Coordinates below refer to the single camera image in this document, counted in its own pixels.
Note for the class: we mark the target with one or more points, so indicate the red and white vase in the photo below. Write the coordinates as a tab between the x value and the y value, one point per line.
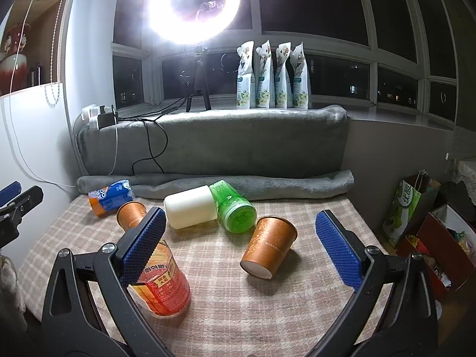
13	63

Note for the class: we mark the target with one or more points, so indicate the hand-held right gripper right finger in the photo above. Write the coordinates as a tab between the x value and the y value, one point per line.
336	245

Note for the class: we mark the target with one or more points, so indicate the beige fluffy cloth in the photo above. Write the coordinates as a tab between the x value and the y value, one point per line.
9	290

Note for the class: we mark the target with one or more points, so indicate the green plastic cup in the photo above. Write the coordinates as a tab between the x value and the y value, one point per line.
232	208

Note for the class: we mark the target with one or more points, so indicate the white power strip with plugs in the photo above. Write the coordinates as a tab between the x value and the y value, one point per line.
96	117

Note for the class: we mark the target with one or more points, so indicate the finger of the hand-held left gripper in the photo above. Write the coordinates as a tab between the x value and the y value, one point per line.
9	192
26	200

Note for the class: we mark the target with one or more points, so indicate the red and orange cup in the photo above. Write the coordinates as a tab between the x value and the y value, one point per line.
167	286

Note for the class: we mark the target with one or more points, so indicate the grey fleece blanket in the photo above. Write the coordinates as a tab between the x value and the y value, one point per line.
241	141

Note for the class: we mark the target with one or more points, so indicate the brown patterned paper cup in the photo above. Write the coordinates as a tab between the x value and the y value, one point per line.
130	215
267	247

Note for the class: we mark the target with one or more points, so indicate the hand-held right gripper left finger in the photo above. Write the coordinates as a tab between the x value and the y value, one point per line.
147	241

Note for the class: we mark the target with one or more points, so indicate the red cardboard box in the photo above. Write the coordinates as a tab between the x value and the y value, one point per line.
438	245

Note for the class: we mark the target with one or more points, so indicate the green paper bag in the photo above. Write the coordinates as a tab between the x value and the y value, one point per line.
405	208

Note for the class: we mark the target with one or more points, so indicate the rolled grey towel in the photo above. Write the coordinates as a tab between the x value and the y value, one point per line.
297	186

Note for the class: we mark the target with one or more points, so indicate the beige checkered cloth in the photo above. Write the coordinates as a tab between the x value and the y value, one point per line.
223	297

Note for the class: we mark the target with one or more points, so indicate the white plastic cup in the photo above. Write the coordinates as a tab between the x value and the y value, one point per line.
189	208

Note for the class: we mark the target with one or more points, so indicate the black tripod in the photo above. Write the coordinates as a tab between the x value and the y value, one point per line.
199	78

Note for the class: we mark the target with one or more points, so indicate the blue and orange cup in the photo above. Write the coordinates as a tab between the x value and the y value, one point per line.
111	199

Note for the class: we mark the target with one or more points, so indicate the white and green pouch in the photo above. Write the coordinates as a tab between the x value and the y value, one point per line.
264	81
283	81
245	81
301	81

